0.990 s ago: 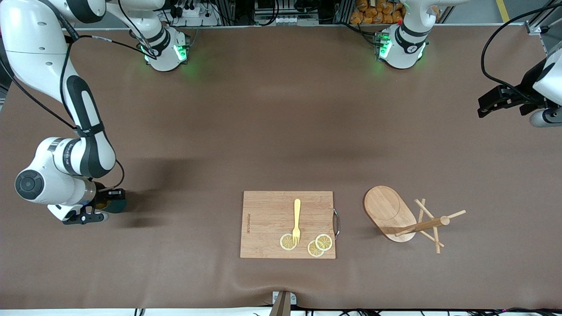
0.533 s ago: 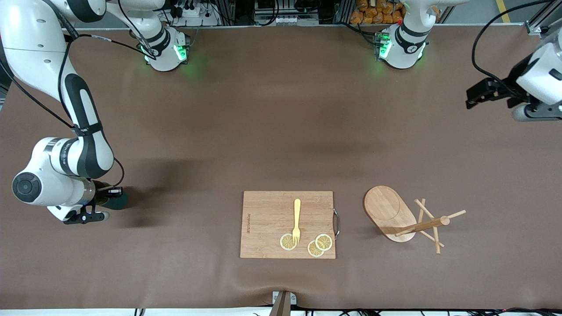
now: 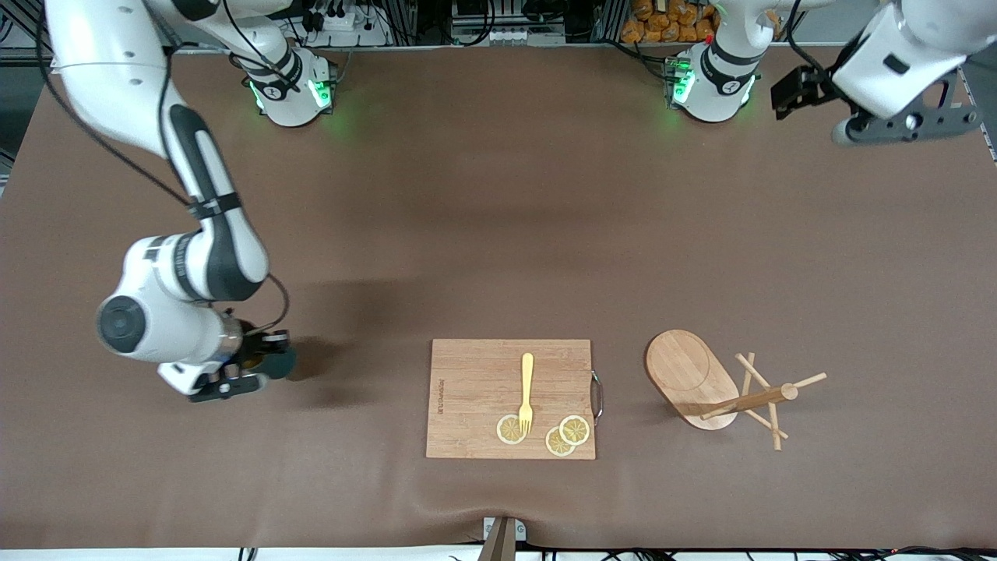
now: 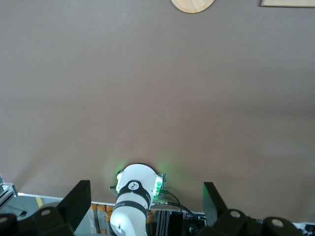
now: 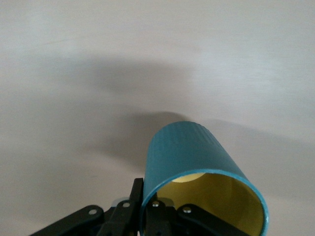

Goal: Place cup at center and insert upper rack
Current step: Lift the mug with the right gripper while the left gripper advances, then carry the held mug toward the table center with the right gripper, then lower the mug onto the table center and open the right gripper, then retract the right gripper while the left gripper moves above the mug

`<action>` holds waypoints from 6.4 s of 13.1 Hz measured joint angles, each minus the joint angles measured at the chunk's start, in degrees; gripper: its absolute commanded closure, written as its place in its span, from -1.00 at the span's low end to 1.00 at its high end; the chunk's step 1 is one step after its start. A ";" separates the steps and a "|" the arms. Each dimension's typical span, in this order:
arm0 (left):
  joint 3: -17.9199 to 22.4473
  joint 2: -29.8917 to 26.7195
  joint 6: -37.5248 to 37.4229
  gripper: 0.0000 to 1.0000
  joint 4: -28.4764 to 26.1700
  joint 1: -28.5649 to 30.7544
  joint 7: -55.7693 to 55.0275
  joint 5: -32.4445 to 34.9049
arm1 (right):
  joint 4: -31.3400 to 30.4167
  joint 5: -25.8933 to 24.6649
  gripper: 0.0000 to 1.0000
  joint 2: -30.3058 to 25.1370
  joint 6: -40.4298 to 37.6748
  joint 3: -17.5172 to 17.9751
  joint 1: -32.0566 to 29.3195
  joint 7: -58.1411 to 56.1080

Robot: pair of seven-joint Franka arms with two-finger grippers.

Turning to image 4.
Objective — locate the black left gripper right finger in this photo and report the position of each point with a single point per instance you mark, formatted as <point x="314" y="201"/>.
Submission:
<point x="214" y="204"/>

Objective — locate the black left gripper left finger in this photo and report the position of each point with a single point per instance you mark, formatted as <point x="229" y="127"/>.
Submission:
<point x="73" y="204"/>

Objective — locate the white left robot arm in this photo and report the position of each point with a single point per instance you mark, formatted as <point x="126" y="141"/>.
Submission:
<point x="137" y="182"/>

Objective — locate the wooden cup rack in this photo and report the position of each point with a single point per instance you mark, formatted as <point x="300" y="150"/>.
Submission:
<point x="193" y="5"/>

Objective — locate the orange snack packets pile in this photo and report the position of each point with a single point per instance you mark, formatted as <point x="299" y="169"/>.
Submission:
<point x="101" y="218"/>

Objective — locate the wooden cutting board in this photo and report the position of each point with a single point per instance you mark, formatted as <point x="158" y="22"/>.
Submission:
<point x="288" y="2"/>

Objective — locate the aluminium frame post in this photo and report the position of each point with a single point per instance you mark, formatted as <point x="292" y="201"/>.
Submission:
<point x="6" y="194"/>

